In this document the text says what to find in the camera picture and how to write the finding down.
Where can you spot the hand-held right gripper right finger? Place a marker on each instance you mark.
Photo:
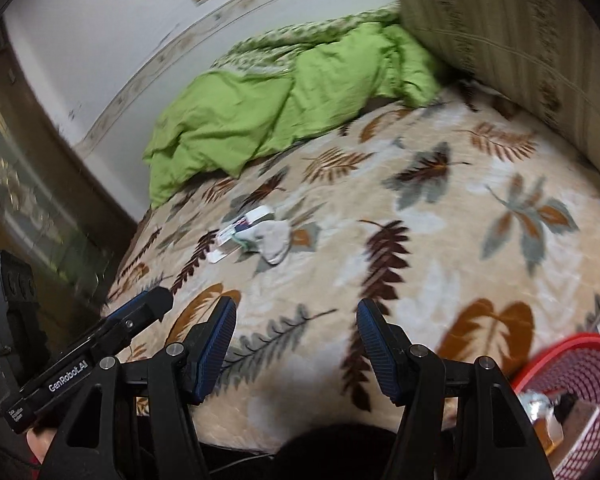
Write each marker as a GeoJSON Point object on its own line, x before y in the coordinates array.
{"type": "Point", "coordinates": [380, 355]}

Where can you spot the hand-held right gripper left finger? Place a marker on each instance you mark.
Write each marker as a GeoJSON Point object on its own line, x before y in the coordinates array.
{"type": "Point", "coordinates": [212, 350]}

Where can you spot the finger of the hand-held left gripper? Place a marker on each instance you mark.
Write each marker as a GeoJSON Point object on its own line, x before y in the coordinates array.
{"type": "Point", "coordinates": [145, 307]}

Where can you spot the white teal packet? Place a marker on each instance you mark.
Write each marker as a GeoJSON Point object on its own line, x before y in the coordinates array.
{"type": "Point", "coordinates": [240, 227]}

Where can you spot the grey sock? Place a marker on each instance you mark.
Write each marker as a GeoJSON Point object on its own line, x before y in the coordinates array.
{"type": "Point", "coordinates": [275, 242]}

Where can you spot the silver foil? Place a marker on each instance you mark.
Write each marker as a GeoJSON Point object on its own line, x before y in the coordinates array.
{"type": "Point", "coordinates": [537, 405]}

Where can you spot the orange box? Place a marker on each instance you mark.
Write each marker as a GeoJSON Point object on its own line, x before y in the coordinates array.
{"type": "Point", "coordinates": [550, 435]}

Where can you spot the red plastic basket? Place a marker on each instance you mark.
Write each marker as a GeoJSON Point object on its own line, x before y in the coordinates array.
{"type": "Point", "coordinates": [590, 360]}

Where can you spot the brown cardboard box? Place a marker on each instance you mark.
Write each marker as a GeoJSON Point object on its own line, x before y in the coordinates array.
{"type": "Point", "coordinates": [580, 425]}

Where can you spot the person's dark clothing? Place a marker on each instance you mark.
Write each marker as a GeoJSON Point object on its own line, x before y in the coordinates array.
{"type": "Point", "coordinates": [340, 452]}

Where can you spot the leaf print blanket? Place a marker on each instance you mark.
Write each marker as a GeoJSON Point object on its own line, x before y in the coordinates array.
{"type": "Point", "coordinates": [430, 240]}

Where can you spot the brown wooden wardrobe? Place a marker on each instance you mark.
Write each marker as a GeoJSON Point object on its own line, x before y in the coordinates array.
{"type": "Point", "coordinates": [25, 170]}

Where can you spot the green quilt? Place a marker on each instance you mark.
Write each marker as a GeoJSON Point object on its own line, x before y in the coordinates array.
{"type": "Point", "coordinates": [240, 110]}

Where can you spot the striped headboard cushion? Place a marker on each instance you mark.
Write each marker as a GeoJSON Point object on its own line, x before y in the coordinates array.
{"type": "Point", "coordinates": [505, 35]}

